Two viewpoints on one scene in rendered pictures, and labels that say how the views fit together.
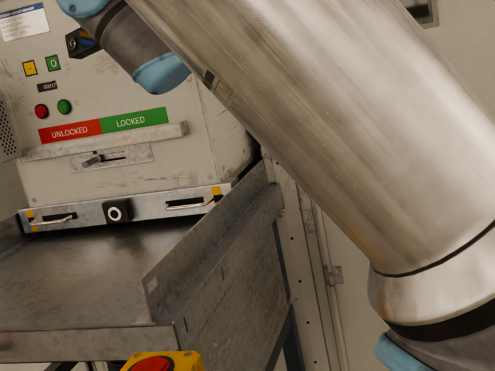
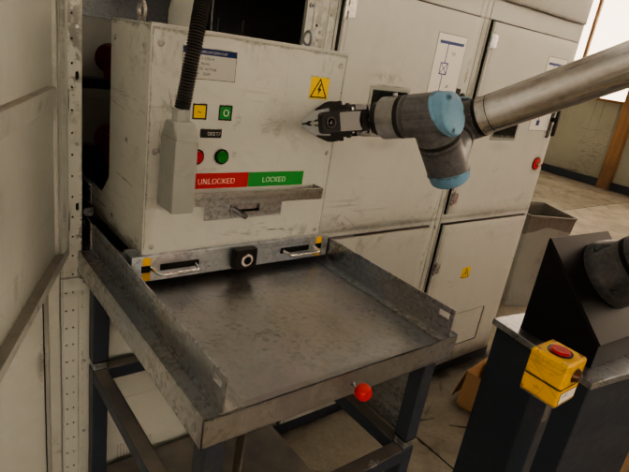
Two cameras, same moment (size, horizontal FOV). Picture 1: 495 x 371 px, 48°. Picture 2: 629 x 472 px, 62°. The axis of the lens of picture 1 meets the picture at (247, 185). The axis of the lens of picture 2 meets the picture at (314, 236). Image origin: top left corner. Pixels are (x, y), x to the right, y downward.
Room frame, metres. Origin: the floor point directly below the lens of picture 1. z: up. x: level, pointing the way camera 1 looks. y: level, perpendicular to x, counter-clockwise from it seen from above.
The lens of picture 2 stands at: (0.46, 1.21, 1.40)
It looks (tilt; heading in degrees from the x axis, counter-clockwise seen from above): 20 degrees down; 301
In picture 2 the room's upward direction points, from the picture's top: 9 degrees clockwise
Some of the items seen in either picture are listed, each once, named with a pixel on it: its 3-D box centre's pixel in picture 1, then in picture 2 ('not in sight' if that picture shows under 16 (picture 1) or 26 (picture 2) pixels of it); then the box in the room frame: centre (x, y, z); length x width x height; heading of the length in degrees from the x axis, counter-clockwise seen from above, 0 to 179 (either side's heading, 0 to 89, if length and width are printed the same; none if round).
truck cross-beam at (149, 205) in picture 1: (125, 206); (237, 252); (1.24, 0.28, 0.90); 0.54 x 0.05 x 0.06; 72
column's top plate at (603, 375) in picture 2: not in sight; (581, 341); (0.47, -0.34, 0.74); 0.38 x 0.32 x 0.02; 63
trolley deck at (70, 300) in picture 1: (106, 258); (258, 302); (1.12, 0.32, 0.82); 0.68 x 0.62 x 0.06; 161
